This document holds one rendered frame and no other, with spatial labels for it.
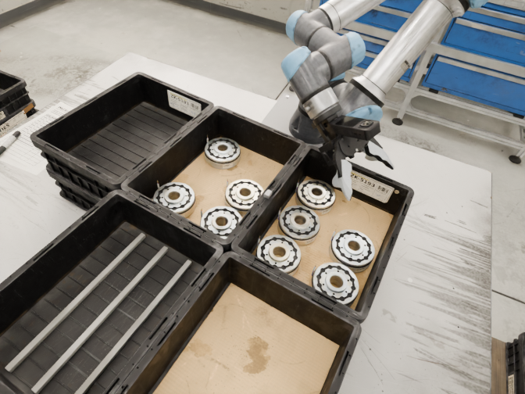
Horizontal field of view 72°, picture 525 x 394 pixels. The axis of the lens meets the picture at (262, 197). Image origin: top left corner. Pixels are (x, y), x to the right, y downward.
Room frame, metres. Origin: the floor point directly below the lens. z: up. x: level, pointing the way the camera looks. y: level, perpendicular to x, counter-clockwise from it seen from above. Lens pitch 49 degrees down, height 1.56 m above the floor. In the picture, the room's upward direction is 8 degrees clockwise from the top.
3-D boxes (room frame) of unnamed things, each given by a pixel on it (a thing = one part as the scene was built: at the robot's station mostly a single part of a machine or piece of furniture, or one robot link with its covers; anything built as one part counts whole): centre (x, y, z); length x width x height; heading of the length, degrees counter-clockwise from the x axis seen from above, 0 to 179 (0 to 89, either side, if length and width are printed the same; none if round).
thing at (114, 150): (0.76, 0.39, 0.87); 0.40 x 0.30 x 0.11; 156
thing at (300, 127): (0.99, -0.13, 0.85); 0.15 x 0.15 x 0.10
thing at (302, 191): (0.65, -0.14, 0.86); 0.10 x 0.10 x 0.01
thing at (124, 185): (0.64, 0.11, 0.92); 0.40 x 0.30 x 0.02; 156
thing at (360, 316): (0.52, -0.16, 0.92); 0.40 x 0.30 x 0.02; 156
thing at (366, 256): (0.49, -0.23, 0.86); 0.10 x 0.10 x 0.01
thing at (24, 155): (0.90, 0.77, 0.70); 0.33 x 0.23 x 0.01; 162
